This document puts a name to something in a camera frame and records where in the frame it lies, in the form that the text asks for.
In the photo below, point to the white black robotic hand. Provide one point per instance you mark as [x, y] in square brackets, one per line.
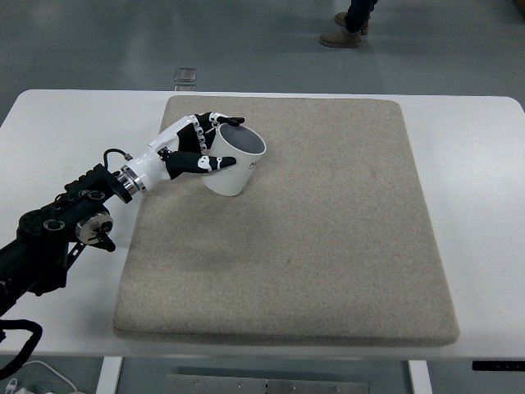
[181, 148]

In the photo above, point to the white ribbed cup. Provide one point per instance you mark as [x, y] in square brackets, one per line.
[243, 144]

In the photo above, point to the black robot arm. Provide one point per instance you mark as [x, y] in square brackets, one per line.
[50, 239]

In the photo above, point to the clear plastic floor box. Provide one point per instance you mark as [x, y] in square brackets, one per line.
[184, 79]

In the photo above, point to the beige felt mat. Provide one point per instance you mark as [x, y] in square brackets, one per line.
[330, 242]

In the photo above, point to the left brown boot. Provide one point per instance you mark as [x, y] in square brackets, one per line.
[341, 39]

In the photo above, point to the brown boot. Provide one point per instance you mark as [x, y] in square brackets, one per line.
[341, 39]
[353, 24]

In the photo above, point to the right brown boot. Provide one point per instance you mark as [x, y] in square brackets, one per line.
[353, 24]

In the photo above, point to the person's dark trouser legs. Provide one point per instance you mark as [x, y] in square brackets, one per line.
[360, 7]

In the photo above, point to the white left table leg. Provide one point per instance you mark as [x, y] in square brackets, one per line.
[109, 375]

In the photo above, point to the white table leg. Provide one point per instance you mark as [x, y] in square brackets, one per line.
[419, 377]
[109, 375]

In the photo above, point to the white right table leg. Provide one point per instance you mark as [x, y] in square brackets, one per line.
[419, 377]

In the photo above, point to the black table control panel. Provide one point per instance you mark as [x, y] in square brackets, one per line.
[498, 365]

